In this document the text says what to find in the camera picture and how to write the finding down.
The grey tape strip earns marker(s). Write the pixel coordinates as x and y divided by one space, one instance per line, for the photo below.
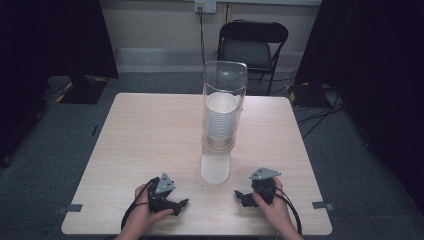
70 208
322 205

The person's right hand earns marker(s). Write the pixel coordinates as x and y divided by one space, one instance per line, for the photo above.
275 213

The person's left hand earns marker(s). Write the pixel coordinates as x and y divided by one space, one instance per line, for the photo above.
143 213

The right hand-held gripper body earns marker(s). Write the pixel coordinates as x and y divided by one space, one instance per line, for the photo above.
264 188

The black stand base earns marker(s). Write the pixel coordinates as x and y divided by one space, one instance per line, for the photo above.
308 95
83 90

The white paper cup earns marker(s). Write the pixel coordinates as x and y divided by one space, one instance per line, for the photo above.
215 166

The black folding chair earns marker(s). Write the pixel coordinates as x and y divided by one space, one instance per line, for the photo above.
248 46

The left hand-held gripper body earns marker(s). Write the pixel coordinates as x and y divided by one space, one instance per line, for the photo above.
160 196

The white wall socket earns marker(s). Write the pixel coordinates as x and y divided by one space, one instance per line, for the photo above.
205 5

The black curtain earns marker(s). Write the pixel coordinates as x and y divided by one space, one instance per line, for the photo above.
373 66
50 40

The clear plastic cup dispenser tube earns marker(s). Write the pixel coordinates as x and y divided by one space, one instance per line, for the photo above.
225 83

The stack of white paper cups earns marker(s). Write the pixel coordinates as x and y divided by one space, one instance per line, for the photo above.
220 116

